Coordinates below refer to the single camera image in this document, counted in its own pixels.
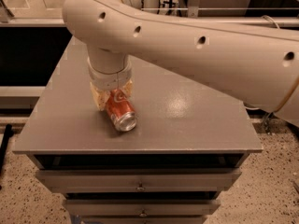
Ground metal railing frame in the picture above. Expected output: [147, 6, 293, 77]
[0, 0, 299, 29]

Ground grey drawer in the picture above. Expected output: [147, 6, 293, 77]
[64, 200, 220, 217]
[36, 169, 241, 193]

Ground red coke can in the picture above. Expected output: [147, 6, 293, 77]
[106, 90, 137, 132]

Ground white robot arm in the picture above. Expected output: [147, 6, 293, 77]
[63, 0, 299, 125]

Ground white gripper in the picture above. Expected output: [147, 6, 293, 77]
[87, 58, 133, 111]

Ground black object at left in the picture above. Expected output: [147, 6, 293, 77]
[0, 124, 14, 173]

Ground top grey drawer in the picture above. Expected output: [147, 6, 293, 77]
[36, 169, 241, 193]

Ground grey drawer cabinet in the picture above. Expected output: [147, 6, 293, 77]
[14, 40, 262, 224]

